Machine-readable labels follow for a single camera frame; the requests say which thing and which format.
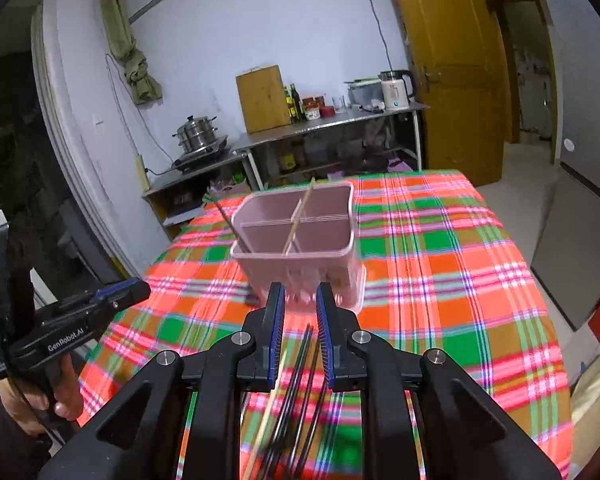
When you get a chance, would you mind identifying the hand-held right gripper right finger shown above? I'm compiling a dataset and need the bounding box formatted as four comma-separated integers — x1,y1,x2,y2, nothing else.
316,281,563,480

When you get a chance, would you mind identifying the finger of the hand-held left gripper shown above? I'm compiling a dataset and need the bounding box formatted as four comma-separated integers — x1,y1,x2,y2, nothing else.
92,278,152,314

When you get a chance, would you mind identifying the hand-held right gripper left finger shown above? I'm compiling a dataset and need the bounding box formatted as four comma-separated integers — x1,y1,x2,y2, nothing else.
40,281,287,480

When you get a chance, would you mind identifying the pink utensil holder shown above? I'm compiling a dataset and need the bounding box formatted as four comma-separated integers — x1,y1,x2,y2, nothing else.
230,180,367,313

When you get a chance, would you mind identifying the wooden chopstick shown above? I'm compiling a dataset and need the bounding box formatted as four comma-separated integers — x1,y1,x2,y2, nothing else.
242,349,288,480
282,176,316,254

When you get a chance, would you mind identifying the person's left forearm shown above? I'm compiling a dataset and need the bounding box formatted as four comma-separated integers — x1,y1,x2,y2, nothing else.
0,400,67,480

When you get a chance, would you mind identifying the person's left hand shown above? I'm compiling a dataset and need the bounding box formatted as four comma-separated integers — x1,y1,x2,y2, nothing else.
0,352,84,437

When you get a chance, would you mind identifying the plaid tablecloth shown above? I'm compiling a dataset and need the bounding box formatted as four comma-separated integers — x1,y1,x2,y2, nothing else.
77,169,576,480

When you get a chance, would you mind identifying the low steel stand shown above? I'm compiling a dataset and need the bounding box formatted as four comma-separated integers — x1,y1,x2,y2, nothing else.
141,150,248,241

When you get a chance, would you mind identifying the black induction cooker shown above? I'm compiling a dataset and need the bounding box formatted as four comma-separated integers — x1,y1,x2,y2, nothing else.
170,135,231,172

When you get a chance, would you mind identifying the steel steamer pot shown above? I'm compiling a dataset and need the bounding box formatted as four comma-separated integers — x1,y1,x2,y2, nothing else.
172,115,220,153

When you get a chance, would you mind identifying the steel kitchen shelf table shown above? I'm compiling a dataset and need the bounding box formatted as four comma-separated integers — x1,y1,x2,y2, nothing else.
231,101,431,192

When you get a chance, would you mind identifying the dark oil bottle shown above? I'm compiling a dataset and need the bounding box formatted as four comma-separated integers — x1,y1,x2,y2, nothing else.
290,83,305,123

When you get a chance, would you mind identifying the wooden cutting board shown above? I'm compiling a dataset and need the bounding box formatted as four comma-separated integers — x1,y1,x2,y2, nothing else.
236,64,292,134

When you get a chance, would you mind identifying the green tied curtain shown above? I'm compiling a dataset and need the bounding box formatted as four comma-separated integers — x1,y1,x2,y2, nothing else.
100,0,164,106

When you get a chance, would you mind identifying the clear plastic lidded container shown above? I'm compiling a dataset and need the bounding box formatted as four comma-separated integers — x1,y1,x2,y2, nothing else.
344,79,384,107

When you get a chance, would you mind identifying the white electric kettle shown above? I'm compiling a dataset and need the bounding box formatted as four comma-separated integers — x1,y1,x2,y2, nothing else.
379,70,416,110

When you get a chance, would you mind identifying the beige cloth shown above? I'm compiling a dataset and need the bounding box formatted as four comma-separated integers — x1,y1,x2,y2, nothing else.
569,340,600,480

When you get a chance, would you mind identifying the yellow wooden door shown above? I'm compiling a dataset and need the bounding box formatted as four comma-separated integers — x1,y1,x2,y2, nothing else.
382,0,513,186

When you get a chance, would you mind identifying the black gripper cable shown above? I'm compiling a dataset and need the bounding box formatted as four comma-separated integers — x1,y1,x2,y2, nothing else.
0,204,51,438

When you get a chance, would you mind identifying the white sliding door frame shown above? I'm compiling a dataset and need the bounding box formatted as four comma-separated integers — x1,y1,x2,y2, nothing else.
29,0,147,281

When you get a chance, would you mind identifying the white wall wire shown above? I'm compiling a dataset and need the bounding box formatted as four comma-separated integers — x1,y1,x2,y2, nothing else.
105,54,177,162

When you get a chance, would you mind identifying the black wall cable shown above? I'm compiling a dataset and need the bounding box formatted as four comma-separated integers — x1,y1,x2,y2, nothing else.
352,0,407,75

